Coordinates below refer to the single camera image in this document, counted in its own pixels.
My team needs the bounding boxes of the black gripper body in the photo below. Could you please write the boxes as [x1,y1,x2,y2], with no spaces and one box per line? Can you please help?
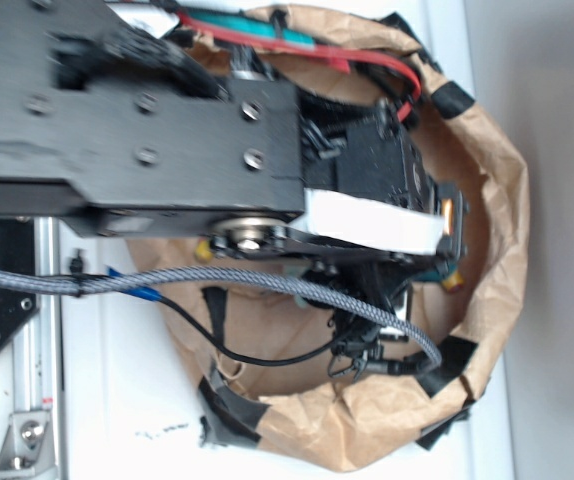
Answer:
[296,257,447,378]

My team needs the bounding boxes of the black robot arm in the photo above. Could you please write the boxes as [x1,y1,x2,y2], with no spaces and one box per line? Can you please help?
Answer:
[0,1,467,375]

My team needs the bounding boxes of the brown paper bag bin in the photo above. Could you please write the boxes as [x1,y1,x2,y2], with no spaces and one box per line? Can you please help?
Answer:
[126,4,531,474]

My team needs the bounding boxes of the multicolour twisted rope toy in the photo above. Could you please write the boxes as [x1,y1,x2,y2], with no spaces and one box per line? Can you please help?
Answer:
[193,239,465,293]

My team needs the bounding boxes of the thin black cable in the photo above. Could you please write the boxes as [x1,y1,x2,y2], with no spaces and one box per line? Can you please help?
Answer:
[154,294,348,369]

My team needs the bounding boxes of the aluminium extrusion rail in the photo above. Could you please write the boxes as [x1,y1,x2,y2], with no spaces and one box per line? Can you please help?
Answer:
[7,214,68,480]

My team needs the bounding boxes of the metal corner bracket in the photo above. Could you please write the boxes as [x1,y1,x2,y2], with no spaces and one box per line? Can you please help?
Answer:
[0,410,59,480]

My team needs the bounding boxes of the grey braided cable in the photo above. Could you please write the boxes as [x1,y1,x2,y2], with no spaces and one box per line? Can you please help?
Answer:
[0,263,443,369]

